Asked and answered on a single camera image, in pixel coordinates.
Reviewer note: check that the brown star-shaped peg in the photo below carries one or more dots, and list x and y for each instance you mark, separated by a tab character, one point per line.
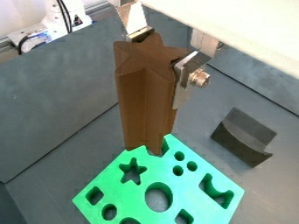
144	85

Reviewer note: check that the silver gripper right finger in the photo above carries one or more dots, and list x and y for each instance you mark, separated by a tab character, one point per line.
188	68

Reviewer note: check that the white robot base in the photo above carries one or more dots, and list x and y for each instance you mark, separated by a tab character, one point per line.
52	20

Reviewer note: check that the green shape sorter board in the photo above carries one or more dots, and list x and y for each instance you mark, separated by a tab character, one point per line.
149	190

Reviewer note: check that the dark grey curved block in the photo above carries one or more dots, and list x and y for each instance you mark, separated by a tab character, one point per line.
244	137

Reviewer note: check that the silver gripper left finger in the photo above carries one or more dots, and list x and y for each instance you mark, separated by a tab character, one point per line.
132	17

